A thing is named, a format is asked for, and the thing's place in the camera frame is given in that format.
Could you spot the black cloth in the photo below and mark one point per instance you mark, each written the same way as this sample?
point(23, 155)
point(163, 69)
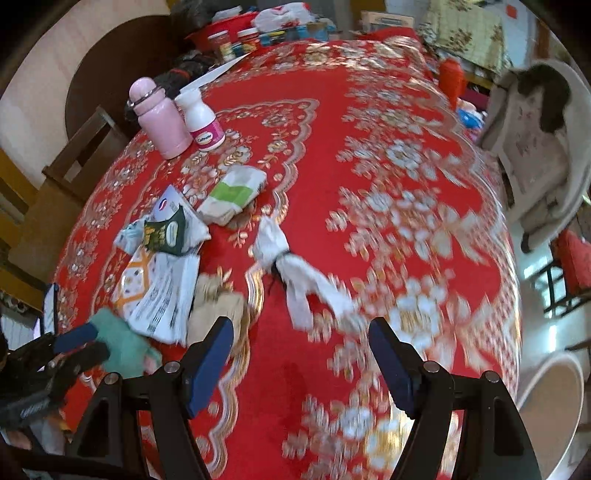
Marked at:
point(184, 69)

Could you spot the cardboard box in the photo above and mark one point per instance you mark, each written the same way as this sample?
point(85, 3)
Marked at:
point(388, 21)

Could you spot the white bottle pink label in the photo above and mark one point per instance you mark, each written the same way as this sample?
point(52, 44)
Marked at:
point(201, 122)

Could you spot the white and red plastic bag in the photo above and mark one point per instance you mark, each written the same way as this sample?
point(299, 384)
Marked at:
point(286, 14)

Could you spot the white orange printed packet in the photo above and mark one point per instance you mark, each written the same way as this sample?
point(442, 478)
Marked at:
point(152, 290)

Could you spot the wooden chair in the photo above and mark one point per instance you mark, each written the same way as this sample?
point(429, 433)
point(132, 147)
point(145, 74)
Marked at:
point(69, 184)

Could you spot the beige paper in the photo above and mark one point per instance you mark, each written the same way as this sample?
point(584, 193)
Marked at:
point(217, 300)

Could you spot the white paper sheet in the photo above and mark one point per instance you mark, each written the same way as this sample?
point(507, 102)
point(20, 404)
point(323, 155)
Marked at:
point(207, 76)

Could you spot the teal wrapper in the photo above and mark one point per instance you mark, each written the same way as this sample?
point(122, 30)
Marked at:
point(124, 341)

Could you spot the white packet blue logo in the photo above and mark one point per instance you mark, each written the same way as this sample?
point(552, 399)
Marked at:
point(168, 202)

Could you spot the green and white paper packet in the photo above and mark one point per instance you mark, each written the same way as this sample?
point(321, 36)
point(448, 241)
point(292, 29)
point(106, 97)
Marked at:
point(233, 191)

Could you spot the white trash bin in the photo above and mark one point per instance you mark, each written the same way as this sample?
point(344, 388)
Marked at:
point(549, 406)

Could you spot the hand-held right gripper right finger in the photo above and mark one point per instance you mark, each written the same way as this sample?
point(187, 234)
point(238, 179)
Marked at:
point(392, 369)

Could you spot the white coat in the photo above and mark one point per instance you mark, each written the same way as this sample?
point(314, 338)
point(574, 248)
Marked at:
point(540, 147)

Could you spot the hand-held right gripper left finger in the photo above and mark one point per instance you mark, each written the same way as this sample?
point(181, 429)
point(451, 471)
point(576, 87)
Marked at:
point(212, 364)

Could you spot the yellow floral cloth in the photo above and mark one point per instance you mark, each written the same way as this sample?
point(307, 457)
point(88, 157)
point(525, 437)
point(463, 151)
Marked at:
point(466, 37)

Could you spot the red basin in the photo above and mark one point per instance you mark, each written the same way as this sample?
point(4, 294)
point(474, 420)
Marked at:
point(221, 24)

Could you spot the blue bowl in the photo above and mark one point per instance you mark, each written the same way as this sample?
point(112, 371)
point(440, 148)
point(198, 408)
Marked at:
point(471, 119)

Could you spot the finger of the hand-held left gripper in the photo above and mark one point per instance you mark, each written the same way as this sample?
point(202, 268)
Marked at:
point(85, 356)
point(76, 336)

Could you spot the white tissue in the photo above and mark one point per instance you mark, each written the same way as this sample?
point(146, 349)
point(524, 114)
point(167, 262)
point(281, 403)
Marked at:
point(277, 258)

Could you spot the red thermos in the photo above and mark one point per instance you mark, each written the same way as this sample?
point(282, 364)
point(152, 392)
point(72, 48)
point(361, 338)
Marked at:
point(452, 78)

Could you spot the red floral tablecloth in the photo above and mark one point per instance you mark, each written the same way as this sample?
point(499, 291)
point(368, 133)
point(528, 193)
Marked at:
point(323, 184)

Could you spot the wooden stool red cushion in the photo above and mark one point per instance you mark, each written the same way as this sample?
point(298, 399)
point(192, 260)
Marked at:
point(572, 263)

